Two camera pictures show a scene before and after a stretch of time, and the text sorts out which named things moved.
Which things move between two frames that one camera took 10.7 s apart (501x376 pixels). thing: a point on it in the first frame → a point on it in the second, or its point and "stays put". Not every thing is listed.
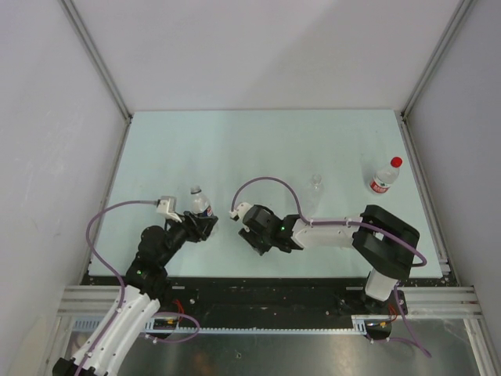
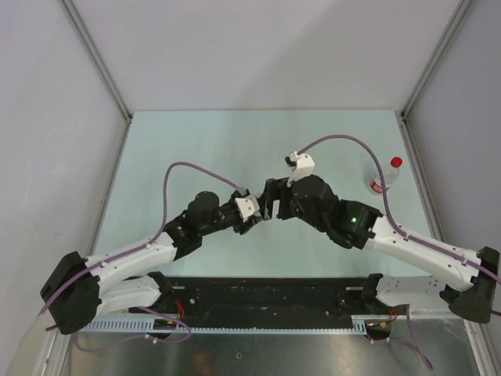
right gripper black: [247, 233] → [276, 189]
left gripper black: [197, 227] → [243, 227]
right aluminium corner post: [462, 9] stays put
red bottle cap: [396, 162] stays put
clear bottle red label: [381, 182] stays put
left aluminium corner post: [101, 66] stays put
